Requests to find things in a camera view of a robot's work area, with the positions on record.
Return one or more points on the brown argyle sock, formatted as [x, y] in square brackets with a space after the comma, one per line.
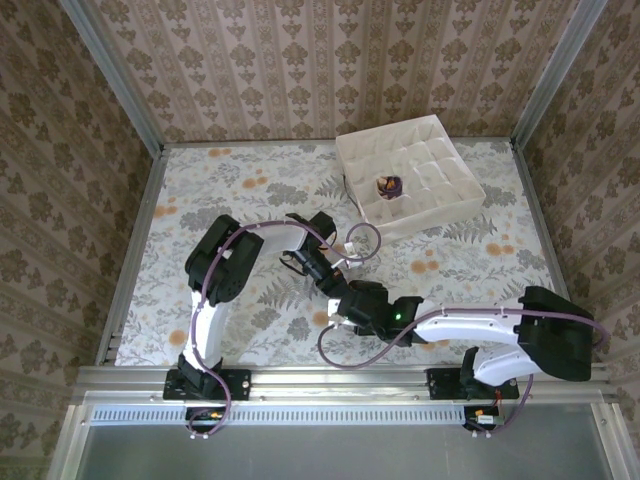
[381, 187]

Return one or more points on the white fabric organizer box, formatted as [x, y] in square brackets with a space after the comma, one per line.
[425, 220]

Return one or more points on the purple sock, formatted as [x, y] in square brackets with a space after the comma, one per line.
[396, 182]

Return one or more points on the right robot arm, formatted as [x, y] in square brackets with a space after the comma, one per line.
[465, 325]

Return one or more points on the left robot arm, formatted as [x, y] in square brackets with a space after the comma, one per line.
[210, 330]

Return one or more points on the aluminium mounting beam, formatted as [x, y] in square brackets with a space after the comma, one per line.
[340, 382]

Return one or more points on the grey metal panel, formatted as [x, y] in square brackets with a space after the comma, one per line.
[350, 455]

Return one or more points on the small black controller board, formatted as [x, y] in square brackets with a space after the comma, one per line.
[205, 419]
[482, 419]

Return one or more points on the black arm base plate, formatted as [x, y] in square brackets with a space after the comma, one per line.
[240, 382]
[440, 382]

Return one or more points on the aluminium table end rail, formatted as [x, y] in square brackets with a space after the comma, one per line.
[250, 143]

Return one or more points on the aluminium table side rail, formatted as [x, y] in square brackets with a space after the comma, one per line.
[537, 210]
[134, 250]

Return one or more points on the aluminium frame post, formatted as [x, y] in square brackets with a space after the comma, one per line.
[67, 450]
[565, 50]
[120, 75]
[612, 445]

